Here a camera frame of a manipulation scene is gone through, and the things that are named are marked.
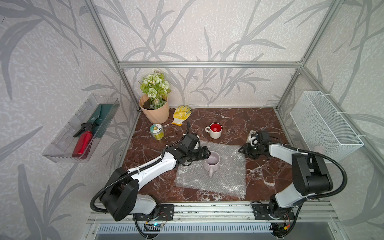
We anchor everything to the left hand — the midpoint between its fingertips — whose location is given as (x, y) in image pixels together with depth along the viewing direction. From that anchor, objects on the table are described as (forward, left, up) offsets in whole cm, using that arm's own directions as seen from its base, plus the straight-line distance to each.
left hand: (207, 155), depth 82 cm
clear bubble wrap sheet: (-10, -13, -11) cm, 20 cm away
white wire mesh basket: (+1, -50, +24) cm, 56 cm away
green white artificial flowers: (+40, +32, +15) cm, 53 cm away
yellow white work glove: (+40, +19, -10) cm, 46 cm away
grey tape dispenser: (+11, -28, +1) cm, 30 cm away
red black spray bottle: (-6, +51, +23) cm, 56 cm away
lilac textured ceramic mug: (-2, -3, -6) cm, 7 cm away
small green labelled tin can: (+19, +32, -3) cm, 37 cm away
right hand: (+7, -22, -9) cm, 25 cm away
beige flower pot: (+29, +35, -1) cm, 46 cm away
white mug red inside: (+23, -6, -7) cm, 24 cm away
